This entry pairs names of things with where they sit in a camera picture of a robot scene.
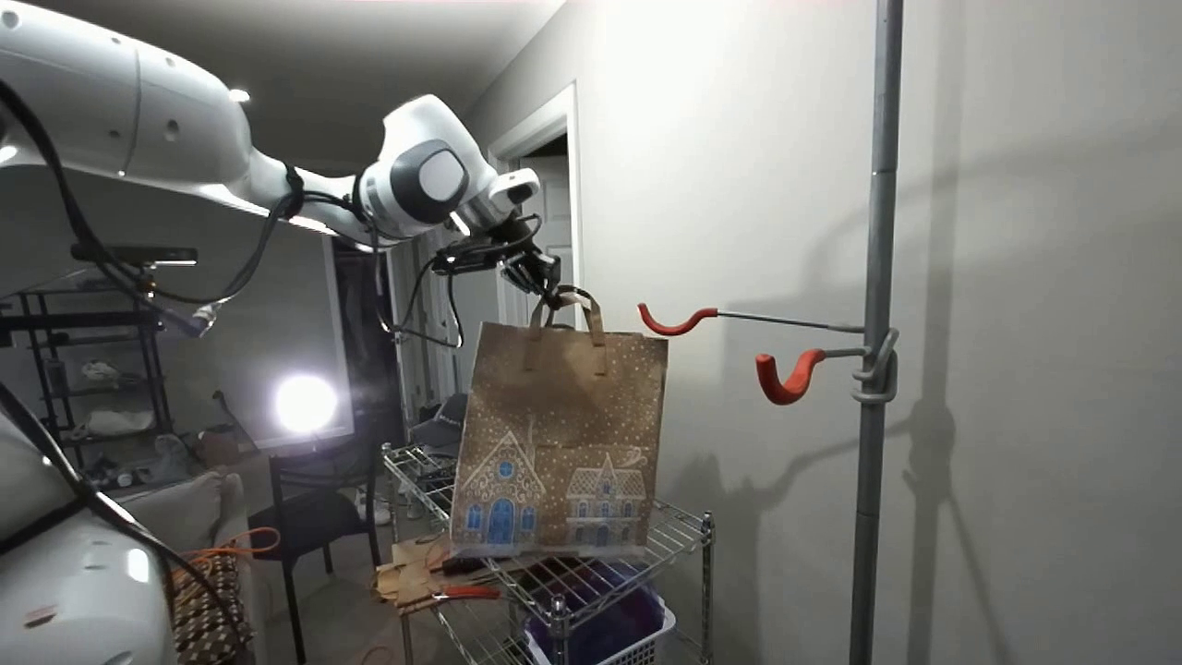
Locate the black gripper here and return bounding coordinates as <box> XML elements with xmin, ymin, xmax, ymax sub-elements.
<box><xmin>460</xmin><ymin>227</ymin><xmax>569</xmax><ymax>303</ymax></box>

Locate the dotted paper bag house print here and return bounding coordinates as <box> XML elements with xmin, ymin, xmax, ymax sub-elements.
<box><xmin>449</xmin><ymin>283</ymin><xmax>674</xmax><ymax>558</ymax></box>

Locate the black background shelf unit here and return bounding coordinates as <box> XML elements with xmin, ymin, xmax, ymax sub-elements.
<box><xmin>0</xmin><ymin>287</ymin><xmax>178</xmax><ymax>478</ymax></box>

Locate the white panel door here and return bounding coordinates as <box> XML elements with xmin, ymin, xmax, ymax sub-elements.
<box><xmin>521</xmin><ymin>136</ymin><xmax>585</xmax><ymax>327</ymax></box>

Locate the dark grey fabric bundle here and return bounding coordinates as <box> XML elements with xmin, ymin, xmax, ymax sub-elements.
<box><xmin>405</xmin><ymin>392</ymin><xmax>473</xmax><ymax>463</ymax></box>

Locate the black tall panel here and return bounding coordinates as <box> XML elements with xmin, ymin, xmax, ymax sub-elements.
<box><xmin>329</xmin><ymin>245</ymin><xmax>404</xmax><ymax>460</ymax></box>

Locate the short orange coated hook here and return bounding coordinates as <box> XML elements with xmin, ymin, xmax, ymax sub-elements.
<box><xmin>753</xmin><ymin>343</ymin><xmax>879</xmax><ymax>408</ymax></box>

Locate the bright round lamp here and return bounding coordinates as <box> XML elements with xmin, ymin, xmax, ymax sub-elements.
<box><xmin>261</xmin><ymin>366</ymin><xmax>350</xmax><ymax>447</ymax></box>

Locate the black chair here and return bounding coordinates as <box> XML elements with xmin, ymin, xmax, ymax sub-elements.
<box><xmin>253</xmin><ymin>447</ymin><xmax>389</xmax><ymax>665</ymax></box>

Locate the brown cardboard piece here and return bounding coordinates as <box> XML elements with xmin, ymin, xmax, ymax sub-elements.
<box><xmin>371</xmin><ymin>536</ymin><xmax>495</xmax><ymax>614</ymax></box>

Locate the grey metal pole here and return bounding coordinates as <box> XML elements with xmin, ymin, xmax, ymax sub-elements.
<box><xmin>847</xmin><ymin>0</ymin><xmax>910</xmax><ymax>665</ymax></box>

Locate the blue storage bin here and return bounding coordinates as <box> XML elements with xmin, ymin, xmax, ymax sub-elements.
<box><xmin>521</xmin><ymin>588</ymin><xmax>681</xmax><ymax>665</ymax></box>

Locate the grey cushion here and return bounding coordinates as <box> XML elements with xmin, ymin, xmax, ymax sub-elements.
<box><xmin>115</xmin><ymin>467</ymin><xmax>253</xmax><ymax>558</ymax></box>

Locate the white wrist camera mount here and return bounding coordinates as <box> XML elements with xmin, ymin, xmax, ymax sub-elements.
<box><xmin>484</xmin><ymin>166</ymin><xmax>546</xmax><ymax>233</ymax></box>

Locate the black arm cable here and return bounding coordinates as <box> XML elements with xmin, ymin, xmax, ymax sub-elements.
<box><xmin>0</xmin><ymin>77</ymin><xmax>372</xmax><ymax>343</ymax></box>

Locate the chrome wire shelf rack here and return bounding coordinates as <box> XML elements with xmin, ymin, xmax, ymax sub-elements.
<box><xmin>381</xmin><ymin>439</ymin><xmax>716</xmax><ymax>665</ymax></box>

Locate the red handled tool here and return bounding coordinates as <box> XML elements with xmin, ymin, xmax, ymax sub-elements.
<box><xmin>423</xmin><ymin>579</ymin><xmax>511</xmax><ymax>611</ymax></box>

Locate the black camera on bar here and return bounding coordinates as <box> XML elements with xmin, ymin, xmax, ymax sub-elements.
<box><xmin>68</xmin><ymin>239</ymin><xmax>200</xmax><ymax>312</ymax></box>

